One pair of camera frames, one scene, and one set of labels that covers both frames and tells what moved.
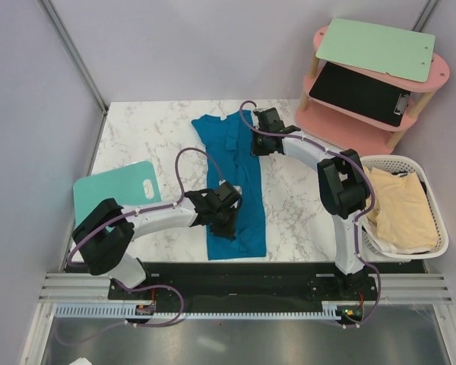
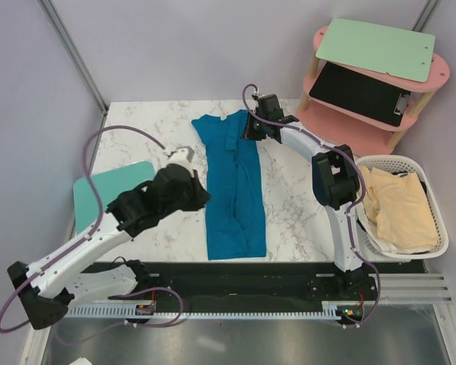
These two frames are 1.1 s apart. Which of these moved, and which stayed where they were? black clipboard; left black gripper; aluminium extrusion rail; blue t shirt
Moved: left black gripper
Stayed: aluminium extrusion rail; black clipboard; blue t shirt
